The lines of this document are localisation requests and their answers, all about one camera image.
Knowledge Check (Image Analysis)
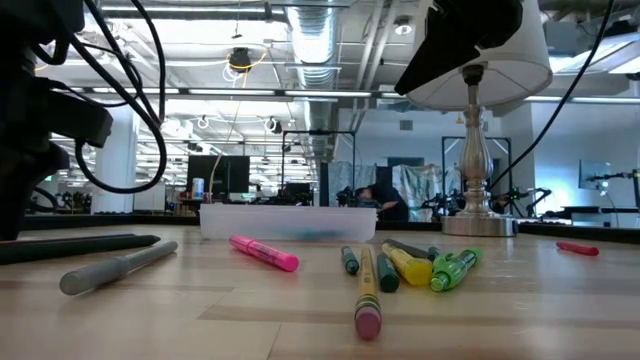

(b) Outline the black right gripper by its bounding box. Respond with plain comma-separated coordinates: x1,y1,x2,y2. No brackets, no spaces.
393,0,524,96

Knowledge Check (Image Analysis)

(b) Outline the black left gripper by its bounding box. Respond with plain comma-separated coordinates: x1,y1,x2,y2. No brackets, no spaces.
0,47,71,241

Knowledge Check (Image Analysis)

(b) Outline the black pen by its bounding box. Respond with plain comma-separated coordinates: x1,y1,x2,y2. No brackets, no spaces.
0,232,139,242
0,233,162,267

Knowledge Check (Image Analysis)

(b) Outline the grey marker pen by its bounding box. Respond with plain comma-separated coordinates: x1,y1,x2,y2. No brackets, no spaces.
58,240,180,297

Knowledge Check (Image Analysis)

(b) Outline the black coloured pencil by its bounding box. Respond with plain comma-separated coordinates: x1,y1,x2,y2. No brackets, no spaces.
383,238,432,261

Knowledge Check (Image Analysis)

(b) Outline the yellow highlighter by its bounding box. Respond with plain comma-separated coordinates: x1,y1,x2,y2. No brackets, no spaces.
380,241,435,287

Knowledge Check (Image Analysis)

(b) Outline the green highlighter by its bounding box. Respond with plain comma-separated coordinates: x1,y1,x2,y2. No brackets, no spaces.
428,246,484,294

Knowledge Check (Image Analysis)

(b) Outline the blue pen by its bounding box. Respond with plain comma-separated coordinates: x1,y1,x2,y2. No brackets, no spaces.
272,227,346,243

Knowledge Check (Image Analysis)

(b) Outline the red crayon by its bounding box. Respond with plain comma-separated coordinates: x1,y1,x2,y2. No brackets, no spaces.
555,240,601,258

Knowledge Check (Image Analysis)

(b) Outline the pink highlighter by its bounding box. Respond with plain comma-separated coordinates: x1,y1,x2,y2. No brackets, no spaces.
228,234,301,274

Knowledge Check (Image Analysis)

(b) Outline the yellow pencil with pink eraser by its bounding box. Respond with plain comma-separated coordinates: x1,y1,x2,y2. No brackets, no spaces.
353,246,383,343

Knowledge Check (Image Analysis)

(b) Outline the clear plastic supply box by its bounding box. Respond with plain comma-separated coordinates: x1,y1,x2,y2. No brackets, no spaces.
198,202,379,244

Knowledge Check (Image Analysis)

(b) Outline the white pillar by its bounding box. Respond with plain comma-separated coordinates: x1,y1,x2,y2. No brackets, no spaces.
90,99,139,215

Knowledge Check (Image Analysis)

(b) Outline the silver lamp with white shade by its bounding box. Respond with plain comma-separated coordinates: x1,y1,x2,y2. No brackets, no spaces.
405,0,554,238

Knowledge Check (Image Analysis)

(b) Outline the white cabinet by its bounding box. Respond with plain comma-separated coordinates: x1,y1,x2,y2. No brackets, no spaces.
132,183,167,212

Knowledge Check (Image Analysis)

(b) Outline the plastic tarp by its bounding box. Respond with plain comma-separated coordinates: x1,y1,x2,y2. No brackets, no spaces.
392,163,461,223

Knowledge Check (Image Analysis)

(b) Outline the person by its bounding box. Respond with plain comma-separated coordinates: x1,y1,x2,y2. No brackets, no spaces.
354,183,410,223

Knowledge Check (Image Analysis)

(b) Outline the black monitor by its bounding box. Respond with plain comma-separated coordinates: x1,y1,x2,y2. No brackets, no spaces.
187,155,251,201

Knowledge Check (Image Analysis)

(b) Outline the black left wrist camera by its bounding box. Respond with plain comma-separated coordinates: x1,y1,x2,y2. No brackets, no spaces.
29,92,114,150

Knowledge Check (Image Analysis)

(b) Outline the black table edge frame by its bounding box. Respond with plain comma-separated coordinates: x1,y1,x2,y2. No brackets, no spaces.
19,213,640,246

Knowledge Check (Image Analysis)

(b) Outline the silver air duct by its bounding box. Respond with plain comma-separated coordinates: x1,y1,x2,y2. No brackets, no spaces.
284,0,341,161

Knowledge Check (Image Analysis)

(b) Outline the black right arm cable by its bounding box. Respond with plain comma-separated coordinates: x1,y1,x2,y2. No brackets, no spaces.
487,0,616,191

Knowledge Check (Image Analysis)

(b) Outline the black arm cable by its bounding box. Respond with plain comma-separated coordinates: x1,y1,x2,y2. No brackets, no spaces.
487,0,616,191
49,29,169,196
82,0,167,124

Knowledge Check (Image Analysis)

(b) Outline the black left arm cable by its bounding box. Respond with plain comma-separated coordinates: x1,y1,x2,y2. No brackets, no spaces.
49,29,169,196
82,0,167,124

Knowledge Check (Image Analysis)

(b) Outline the black ceiling camera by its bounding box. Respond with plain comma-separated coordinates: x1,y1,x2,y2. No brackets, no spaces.
228,47,253,75

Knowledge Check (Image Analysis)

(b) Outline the wall monitor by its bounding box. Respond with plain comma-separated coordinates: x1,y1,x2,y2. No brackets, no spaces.
578,159,612,191

